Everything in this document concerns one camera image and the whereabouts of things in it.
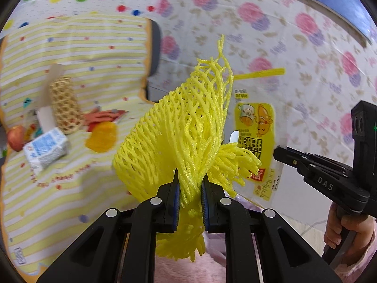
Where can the person's right hand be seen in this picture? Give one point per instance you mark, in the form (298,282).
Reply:
(332,227)

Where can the yellow striped blanket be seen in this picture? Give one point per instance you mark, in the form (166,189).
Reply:
(88,64)

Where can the yellow snack wrapper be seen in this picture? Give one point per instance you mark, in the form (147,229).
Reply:
(259,118)

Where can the yellow plastic strip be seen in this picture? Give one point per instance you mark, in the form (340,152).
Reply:
(262,73)

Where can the floral bed sheet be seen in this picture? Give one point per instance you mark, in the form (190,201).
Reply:
(265,35)

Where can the orange fruit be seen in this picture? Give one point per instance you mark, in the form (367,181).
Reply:
(101,137)

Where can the woven bamboo basket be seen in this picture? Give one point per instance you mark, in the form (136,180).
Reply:
(64,106)

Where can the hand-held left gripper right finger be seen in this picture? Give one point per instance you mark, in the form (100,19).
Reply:
(204,209)

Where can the red apple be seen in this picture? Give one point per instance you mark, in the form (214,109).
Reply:
(16,138)

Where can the dark grey cushion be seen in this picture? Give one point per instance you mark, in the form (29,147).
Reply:
(154,53)

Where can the white and blue milk carton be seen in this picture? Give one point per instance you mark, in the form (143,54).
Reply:
(45,149)

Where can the yellow foam fruit net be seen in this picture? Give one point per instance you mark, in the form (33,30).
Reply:
(176,118)

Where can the colourful candy wrapper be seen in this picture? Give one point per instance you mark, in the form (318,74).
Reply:
(31,131)

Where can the white cardboard strip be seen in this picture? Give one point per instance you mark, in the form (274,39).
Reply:
(47,118)

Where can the orange rubber glove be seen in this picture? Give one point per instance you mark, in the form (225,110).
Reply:
(103,116)

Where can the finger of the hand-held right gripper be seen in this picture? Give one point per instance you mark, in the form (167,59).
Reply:
(297,160)

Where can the pink fluffy cloth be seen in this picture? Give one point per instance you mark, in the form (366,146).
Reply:
(176,272)

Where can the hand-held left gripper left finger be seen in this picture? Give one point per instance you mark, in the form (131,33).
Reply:
(176,202)

